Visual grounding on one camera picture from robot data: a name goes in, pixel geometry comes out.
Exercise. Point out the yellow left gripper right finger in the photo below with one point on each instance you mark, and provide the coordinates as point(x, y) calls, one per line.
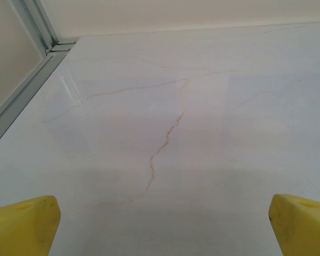
point(304, 229)

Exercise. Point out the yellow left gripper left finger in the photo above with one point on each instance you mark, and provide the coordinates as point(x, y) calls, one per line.
point(21, 229)

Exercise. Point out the aluminium side rail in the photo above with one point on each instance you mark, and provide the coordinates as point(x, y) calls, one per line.
point(24, 93)

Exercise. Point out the aluminium frame post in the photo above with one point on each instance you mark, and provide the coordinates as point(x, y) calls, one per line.
point(36, 21)

